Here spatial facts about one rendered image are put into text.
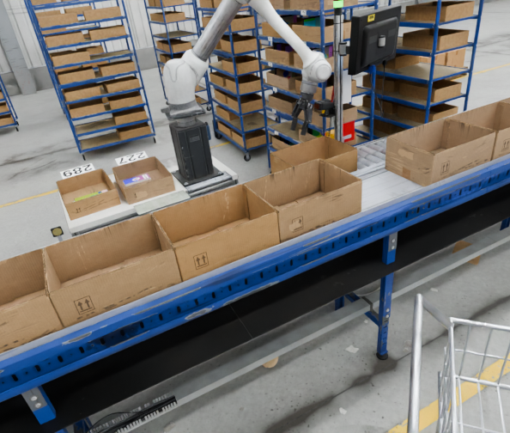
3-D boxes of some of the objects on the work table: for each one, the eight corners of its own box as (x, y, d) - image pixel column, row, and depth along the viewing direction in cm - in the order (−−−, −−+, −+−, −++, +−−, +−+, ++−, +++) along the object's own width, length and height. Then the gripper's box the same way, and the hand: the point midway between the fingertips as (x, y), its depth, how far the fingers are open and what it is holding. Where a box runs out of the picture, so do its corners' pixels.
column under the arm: (171, 173, 263) (159, 124, 247) (207, 161, 273) (198, 113, 256) (185, 187, 243) (173, 134, 226) (223, 174, 252) (215, 123, 236)
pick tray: (106, 181, 262) (102, 167, 257) (121, 204, 233) (117, 188, 228) (61, 196, 252) (55, 181, 246) (70, 221, 222) (63, 204, 217)
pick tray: (158, 169, 271) (154, 155, 266) (176, 190, 241) (173, 174, 236) (115, 181, 261) (111, 167, 256) (128, 205, 231) (124, 189, 226)
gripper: (324, 97, 217) (313, 138, 226) (301, 89, 235) (292, 128, 243) (313, 94, 214) (303, 137, 222) (290, 88, 232) (282, 126, 240)
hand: (298, 129), depth 232 cm, fingers open, 10 cm apart
